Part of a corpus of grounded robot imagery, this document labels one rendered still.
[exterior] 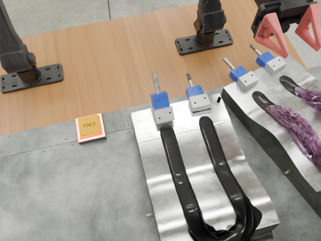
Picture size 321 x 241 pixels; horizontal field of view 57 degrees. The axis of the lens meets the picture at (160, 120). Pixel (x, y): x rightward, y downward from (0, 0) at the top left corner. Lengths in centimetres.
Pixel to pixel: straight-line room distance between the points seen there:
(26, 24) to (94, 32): 139
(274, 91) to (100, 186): 58
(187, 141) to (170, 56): 37
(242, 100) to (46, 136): 60
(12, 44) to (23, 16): 164
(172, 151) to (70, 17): 181
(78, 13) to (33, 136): 161
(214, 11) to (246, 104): 30
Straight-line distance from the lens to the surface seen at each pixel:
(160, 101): 78
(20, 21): 254
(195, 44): 107
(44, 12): 254
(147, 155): 77
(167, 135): 79
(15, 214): 90
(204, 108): 82
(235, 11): 123
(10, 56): 94
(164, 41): 109
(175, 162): 77
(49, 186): 89
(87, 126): 88
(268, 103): 93
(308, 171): 85
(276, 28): 58
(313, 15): 62
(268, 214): 72
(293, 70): 102
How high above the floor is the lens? 160
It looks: 63 degrees down
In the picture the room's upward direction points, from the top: 1 degrees counter-clockwise
